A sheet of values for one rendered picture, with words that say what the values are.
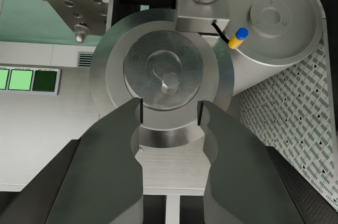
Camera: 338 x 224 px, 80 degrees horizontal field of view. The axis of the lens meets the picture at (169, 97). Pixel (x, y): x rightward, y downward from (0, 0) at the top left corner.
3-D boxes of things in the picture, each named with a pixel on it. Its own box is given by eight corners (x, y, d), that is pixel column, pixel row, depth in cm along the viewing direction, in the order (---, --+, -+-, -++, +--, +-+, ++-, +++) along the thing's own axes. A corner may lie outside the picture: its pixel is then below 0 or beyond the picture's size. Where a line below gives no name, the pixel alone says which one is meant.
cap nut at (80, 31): (85, 24, 54) (84, 40, 53) (90, 31, 58) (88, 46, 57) (72, 23, 54) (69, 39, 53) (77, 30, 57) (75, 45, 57)
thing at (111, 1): (123, -107, 25) (110, 31, 22) (140, 9, 48) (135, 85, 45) (119, -107, 25) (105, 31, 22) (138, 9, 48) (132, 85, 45)
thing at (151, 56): (193, 22, 20) (213, 97, 18) (189, 32, 22) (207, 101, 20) (115, 36, 19) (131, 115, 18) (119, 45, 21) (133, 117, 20)
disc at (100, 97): (233, 11, 22) (236, 150, 20) (231, 14, 23) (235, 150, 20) (96, 3, 22) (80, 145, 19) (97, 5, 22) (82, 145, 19)
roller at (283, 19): (318, -28, 24) (329, 69, 22) (236, 55, 49) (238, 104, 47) (218, -35, 24) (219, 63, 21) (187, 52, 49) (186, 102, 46)
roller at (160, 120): (219, 23, 22) (220, 132, 20) (186, 83, 47) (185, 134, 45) (110, 16, 21) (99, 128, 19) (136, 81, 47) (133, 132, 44)
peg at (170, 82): (177, 70, 16) (181, 87, 15) (174, 79, 18) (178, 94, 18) (159, 73, 16) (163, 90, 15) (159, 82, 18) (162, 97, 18)
